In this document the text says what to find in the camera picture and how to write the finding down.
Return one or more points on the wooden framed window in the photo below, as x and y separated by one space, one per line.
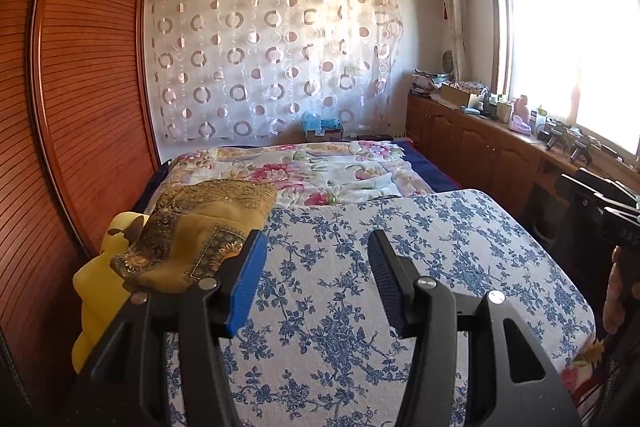
555 32

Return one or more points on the circle-patterned sheer curtain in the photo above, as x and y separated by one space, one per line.
270 57

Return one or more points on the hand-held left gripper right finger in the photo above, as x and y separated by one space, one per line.
387 287

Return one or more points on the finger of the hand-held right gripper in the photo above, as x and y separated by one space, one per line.
580 212
612 189

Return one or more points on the pile of packets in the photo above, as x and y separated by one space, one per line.
427 82

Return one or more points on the small black tripod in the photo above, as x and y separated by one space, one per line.
557 134
584 149

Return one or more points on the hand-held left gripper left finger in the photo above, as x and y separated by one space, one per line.
245 287

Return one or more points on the person's right hand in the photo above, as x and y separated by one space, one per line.
620 292

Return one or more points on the blue tissue pack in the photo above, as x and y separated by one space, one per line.
320 124

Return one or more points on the yellow plush toy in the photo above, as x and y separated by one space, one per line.
97 307

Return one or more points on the long wooden cabinet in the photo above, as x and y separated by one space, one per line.
475 147

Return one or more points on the small cardboard box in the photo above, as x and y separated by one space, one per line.
454 94

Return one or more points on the blue floral quilt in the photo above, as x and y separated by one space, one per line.
450 247

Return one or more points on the dark blue bed sheet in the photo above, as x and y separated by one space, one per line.
435 172

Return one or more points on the brown patterned shirt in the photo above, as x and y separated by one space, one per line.
200 222

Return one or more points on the pink floral bed sheet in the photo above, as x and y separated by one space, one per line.
325 172

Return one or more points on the dark oval wall hanging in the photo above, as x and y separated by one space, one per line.
448 59

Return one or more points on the wooden slatted wardrobe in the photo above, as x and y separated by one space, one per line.
85 82

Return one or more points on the white window curtain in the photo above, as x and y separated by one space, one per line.
452 7

